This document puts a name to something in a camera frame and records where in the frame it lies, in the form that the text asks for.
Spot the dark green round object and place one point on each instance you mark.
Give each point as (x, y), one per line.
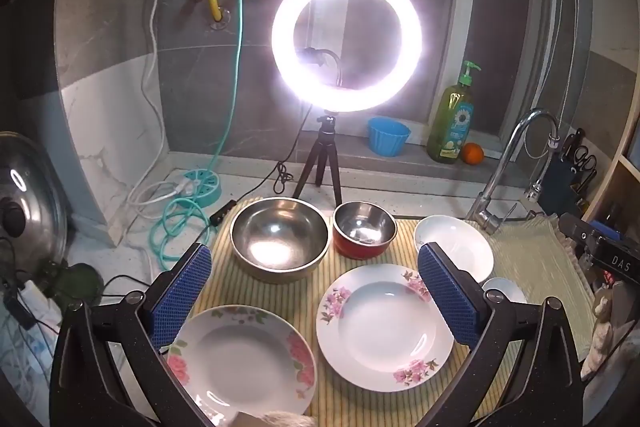
(75, 282)

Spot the person's left hand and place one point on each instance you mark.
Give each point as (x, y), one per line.
(285, 420)

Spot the wooden shelf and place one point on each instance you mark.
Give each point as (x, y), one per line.
(617, 187)

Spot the dark knife block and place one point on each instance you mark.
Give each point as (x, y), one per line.
(560, 182)

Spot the blue ribbed cup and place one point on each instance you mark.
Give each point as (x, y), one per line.
(387, 137)

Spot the floral white plate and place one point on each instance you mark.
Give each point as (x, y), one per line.
(240, 357)
(390, 327)

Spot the black scissors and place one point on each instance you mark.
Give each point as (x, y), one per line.
(585, 162)

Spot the small red steel bowl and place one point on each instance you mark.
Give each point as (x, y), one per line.
(362, 227)

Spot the yellow striped cloth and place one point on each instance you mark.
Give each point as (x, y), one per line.
(530, 257)

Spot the teal round power strip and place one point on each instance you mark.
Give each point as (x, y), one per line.
(200, 187)

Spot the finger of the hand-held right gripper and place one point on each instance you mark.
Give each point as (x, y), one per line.
(575, 227)

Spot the chrome faucet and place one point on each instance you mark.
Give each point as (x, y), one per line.
(487, 207)

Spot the person's right hand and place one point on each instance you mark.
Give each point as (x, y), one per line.
(602, 327)

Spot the small light blue bowl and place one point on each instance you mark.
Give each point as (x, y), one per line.
(507, 289)

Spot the black tripod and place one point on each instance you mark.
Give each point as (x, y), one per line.
(325, 142)

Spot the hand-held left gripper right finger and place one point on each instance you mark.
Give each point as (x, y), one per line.
(450, 302)

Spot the green dish soap bottle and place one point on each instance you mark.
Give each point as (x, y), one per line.
(450, 122)

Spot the large steel bowl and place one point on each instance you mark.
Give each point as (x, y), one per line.
(277, 237)

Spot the plain white deep plate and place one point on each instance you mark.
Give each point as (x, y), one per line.
(460, 242)

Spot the black power adapter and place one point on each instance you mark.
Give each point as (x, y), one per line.
(17, 307)

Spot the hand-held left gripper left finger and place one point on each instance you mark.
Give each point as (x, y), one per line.
(180, 297)

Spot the orange fruit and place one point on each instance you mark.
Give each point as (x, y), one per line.
(472, 153)

